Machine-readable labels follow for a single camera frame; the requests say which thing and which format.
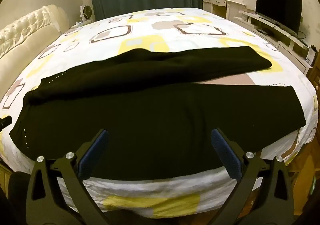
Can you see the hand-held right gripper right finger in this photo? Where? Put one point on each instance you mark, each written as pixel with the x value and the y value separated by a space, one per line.
pixel 225 155

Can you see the bed with printed sheet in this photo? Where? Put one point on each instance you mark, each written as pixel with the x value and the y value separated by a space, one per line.
pixel 175 22

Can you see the white television stand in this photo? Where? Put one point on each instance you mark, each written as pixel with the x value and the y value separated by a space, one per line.
pixel 287 42

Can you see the black pants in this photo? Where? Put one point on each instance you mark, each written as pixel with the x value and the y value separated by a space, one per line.
pixel 150 127

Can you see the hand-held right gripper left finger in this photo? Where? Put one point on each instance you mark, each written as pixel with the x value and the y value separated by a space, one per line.
pixel 96 150

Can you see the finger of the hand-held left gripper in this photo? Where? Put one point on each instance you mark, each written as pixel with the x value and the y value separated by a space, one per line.
pixel 5 121

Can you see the black television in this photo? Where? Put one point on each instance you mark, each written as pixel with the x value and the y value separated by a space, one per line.
pixel 277 8

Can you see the small device on stand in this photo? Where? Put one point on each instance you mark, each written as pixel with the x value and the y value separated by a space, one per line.
pixel 310 55

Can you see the cream tufted headboard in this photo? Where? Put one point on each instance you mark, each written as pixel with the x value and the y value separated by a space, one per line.
pixel 25 32

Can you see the wooden cabinet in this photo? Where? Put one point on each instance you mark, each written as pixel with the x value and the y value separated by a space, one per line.
pixel 316 80

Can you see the small round desk fan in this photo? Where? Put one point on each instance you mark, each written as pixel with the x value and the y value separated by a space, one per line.
pixel 87 12

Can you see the white dressing table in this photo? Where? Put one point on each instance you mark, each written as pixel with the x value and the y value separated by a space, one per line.
pixel 235 8

